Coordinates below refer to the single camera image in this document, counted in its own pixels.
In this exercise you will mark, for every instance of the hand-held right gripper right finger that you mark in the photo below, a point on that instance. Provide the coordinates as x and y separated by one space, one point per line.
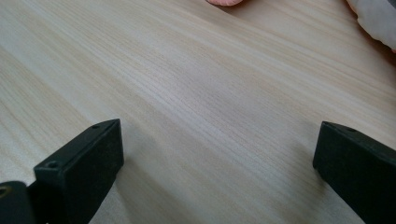
358 168

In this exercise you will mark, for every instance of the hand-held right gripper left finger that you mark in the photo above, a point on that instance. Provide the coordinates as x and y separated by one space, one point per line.
81 168

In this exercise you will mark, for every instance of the pink and gray winter glove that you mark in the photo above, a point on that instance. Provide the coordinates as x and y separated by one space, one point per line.
376 18
224 2

